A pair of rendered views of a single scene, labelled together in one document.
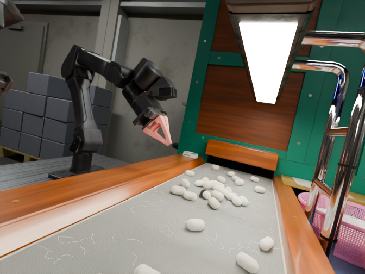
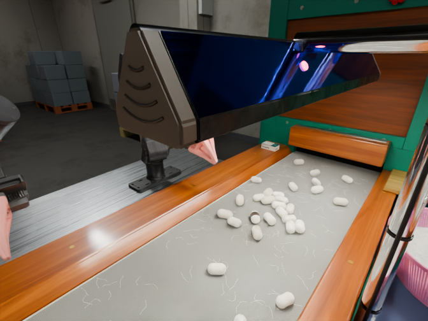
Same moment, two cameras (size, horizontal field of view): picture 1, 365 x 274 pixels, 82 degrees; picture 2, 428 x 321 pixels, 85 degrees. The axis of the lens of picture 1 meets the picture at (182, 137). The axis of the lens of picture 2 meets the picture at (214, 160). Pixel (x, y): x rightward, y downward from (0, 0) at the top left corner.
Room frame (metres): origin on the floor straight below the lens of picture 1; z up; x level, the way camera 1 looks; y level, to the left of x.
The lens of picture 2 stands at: (0.07, -0.16, 1.09)
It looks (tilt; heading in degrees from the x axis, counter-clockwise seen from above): 24 degrees down; 21
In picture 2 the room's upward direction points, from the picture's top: straight up
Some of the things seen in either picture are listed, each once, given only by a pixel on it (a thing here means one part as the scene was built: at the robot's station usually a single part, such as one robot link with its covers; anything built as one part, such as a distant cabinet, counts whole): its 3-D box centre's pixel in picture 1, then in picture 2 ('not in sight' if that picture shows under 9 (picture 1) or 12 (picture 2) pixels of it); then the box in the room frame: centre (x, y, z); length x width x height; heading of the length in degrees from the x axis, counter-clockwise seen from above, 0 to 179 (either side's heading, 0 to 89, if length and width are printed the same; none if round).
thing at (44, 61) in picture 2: not in sight; (57, 81); (3.95, 5.07, 0.60); 1.15 x 0.77 x 1.19; 72
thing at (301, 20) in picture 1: (269, 67); (316, 69); (0.49, -0.16, 1.08); 0.62 x 0.08 x 0.07; 159
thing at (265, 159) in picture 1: (240, 153); (334, 142); (0.92, -0.27, 0.83); 0.30 x 0.06 x 0.07; 69
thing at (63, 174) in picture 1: (81, 162); (155, 169); (0.72, 0.33, 0.71); 0.20 x 0.07 x 0.08; 162
